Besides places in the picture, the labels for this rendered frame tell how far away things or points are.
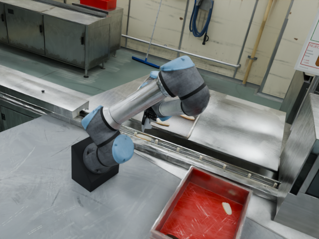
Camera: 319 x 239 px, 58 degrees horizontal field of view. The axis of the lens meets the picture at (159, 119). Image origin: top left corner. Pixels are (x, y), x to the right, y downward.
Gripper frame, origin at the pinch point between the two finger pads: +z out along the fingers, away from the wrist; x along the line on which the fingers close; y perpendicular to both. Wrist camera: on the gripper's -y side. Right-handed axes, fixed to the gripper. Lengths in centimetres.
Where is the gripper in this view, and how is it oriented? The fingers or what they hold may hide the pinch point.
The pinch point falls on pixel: (145, 127)
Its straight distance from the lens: 170.5
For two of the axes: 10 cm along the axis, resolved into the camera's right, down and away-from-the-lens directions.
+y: 9.1, 3.2, -2.7
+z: -1.5, 8.5, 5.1
